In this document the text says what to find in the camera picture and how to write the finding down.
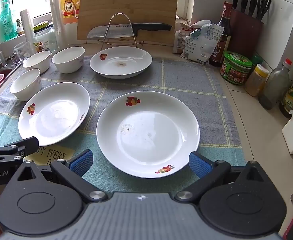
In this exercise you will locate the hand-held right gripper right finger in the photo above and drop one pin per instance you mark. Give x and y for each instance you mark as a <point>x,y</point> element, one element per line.
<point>199,165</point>

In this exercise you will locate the short clear plastic roll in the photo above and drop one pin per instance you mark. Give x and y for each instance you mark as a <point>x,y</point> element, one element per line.
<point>27,30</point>

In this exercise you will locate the white bowl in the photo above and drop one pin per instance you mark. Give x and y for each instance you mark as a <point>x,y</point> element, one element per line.
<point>37,61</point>
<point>25,87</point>
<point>69,61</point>

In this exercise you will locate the white bowls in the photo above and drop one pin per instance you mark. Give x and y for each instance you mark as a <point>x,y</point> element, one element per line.
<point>54,115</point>

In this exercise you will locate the small green cap jar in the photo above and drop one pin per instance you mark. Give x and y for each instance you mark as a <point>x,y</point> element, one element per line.
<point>257,60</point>

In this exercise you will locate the red and white packet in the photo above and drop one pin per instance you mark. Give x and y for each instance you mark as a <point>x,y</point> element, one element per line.
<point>179,42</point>

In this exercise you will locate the bamboo cutting board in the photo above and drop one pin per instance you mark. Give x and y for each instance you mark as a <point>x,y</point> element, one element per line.
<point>126,2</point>

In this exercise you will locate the green dish soap bottle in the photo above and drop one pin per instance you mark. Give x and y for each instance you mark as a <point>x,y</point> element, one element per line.
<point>7,22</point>

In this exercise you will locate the steel sink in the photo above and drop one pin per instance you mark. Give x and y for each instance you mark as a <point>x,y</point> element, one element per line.
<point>7,68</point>

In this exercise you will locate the black kitchen scissors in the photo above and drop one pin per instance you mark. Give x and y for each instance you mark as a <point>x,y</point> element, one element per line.
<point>261,10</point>

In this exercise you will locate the small potted plant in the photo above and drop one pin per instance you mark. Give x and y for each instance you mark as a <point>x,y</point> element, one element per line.
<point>19,26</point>

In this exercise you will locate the green label oil bottle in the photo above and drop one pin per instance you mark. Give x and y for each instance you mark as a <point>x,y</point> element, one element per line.
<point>292,97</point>

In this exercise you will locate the grey checked cloth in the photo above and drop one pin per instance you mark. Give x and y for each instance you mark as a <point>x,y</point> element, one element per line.
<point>211,120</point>

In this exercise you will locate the glass jar with lid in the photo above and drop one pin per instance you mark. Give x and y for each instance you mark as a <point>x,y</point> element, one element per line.
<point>45,42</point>

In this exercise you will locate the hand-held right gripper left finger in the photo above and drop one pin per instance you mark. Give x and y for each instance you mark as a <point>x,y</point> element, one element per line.
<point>81,162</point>

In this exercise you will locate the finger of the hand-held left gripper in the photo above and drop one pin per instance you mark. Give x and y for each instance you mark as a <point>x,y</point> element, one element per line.
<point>21,145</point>

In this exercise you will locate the dark soy sauce bottle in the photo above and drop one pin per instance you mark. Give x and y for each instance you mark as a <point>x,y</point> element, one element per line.
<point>224,30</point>

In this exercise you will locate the green lid sauce jar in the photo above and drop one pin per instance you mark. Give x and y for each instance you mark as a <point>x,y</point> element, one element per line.
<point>236,72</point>

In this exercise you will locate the clear glass mug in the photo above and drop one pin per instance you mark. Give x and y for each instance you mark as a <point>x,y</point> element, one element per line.
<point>21,51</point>

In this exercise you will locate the dark red knife block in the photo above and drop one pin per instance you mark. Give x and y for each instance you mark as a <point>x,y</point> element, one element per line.
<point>246,37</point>

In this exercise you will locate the yellow lid spice jar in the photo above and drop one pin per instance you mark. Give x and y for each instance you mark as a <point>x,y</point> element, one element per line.
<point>255,82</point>

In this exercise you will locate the metal binder clip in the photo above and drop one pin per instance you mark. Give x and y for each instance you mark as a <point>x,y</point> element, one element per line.
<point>185,24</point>

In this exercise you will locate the white blue printed packet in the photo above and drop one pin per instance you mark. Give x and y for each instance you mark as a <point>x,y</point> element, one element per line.
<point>201,42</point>

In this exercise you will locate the clear bottle with red cap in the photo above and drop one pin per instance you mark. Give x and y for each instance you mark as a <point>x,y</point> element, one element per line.
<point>274,87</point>

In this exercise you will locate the tall clear plastic roll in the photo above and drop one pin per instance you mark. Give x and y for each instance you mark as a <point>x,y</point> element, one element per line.
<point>56,17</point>

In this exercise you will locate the stained white fruit print plate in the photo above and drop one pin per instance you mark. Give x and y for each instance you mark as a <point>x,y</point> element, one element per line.
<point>121,63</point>

